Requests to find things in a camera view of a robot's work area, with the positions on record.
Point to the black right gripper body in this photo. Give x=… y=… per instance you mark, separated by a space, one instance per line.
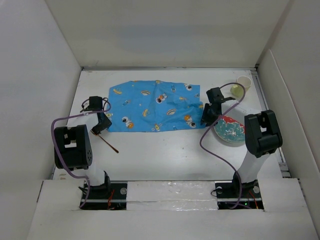
x=216 y=114

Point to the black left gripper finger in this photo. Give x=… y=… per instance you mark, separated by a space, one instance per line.
x=96 y=130
x=103 y=121

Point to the red and teal plate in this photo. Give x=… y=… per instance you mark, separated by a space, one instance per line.
x=230 y=131

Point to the pale yellow mug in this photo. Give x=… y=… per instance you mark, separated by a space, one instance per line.
x=243 y=83

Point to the blue space-print cloth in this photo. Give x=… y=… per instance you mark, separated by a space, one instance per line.
x=154 y=106

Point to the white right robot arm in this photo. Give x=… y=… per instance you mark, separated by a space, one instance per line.
x=262 y=134

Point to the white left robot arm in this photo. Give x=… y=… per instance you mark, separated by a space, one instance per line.
x=72 y=146

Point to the copper fork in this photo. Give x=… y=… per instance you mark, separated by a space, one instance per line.
x=113 y=148

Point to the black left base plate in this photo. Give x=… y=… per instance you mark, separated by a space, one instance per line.
x=100 y=197

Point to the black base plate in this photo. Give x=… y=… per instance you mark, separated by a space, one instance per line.
x=100 y=197
x=227 y=194

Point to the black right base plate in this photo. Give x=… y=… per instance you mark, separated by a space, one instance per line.
x=227 y=194

